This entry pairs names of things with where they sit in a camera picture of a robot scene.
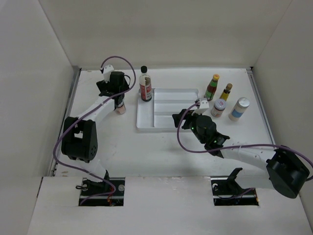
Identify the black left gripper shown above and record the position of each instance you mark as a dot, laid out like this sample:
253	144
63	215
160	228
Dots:
103	85

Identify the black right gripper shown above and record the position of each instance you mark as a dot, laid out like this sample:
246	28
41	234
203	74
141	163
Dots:
189	117

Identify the dark soy sauce bottle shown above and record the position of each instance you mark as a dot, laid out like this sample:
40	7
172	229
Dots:
145	85

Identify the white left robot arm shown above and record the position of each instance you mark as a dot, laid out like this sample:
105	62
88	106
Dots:
81	143

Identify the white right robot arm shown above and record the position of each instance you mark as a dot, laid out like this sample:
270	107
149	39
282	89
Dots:
282	170

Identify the white divided organizer tray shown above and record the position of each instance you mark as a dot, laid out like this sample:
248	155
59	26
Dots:
155	116

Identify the red chili sauce bottle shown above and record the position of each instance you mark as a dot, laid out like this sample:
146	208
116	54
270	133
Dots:
211	88

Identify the brown sauce jar white lid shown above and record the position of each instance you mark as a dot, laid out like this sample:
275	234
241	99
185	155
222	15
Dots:
218	108

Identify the small yellow oil bottle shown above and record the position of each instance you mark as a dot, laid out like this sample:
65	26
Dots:
225	94

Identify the white powder shaker blue label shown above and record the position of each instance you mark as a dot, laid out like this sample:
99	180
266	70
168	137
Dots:
239	108

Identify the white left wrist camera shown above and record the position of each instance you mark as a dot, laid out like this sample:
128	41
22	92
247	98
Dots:
106	72

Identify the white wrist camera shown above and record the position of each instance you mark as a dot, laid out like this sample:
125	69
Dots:
202	106
106	72

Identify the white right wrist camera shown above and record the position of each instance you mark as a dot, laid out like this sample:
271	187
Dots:
202	106

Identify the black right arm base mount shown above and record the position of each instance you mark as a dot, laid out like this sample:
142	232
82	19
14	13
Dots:
227	192

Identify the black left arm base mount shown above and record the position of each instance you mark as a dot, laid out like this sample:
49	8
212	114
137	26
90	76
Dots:
93	194

